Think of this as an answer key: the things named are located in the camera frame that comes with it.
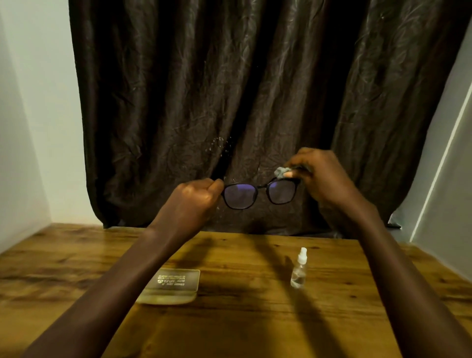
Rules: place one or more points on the person's left hand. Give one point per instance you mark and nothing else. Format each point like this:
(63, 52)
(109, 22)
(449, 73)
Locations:
(190, 206)

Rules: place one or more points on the person's right hand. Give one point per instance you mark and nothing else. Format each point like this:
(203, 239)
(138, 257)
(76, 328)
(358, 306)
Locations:
(324, 177)

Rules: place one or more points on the person's left fingers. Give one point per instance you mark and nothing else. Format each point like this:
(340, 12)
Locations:
(214, 187)

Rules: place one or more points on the person's right fingers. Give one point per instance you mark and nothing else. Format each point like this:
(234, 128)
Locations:
(297, 166)

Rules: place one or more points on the grey cleaning cloth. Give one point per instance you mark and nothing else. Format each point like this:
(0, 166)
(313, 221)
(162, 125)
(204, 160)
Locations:
(283, 172)

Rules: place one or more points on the black framed eyeglasses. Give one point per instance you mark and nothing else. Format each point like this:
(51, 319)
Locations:
(254, 192)

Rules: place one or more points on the person's right forearm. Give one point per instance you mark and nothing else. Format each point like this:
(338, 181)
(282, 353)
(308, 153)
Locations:
(409, 287)

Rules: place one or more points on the person's left forearm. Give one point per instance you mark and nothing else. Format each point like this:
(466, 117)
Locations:
(103, 295)

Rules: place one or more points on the dark brown curtain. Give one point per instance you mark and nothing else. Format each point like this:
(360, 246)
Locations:
(236, 110)

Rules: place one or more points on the clear spray bottle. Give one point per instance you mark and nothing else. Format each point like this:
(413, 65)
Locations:
(299, 271)

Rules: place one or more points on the clear plastic glasses case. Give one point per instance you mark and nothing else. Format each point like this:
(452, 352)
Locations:
(169, 287)

